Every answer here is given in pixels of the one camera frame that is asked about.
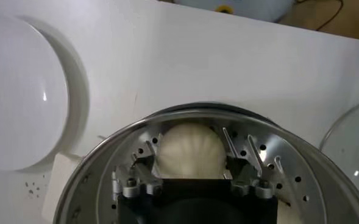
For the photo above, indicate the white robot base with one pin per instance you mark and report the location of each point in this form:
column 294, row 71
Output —
column 258, row 9

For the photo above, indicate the steel perforated steamer basket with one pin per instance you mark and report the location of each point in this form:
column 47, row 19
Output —
column 289, row 164

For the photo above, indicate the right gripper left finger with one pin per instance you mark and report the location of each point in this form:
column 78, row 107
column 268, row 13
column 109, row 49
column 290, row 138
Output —
column 139, row 176

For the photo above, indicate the brown crumbs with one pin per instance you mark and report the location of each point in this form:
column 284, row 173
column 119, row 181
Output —
column 30, row 191

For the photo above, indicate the steel steamer pot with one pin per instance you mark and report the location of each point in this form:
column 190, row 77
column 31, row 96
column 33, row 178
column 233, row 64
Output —
column 60, row 182

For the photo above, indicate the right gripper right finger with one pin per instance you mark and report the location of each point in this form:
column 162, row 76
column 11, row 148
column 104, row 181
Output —
column 243, row 176

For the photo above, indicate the white steamed baozi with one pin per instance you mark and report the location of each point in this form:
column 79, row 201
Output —
column 191, row 152

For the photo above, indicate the white round plate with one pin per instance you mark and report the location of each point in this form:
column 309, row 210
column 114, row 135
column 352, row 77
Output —
column 23, row 91

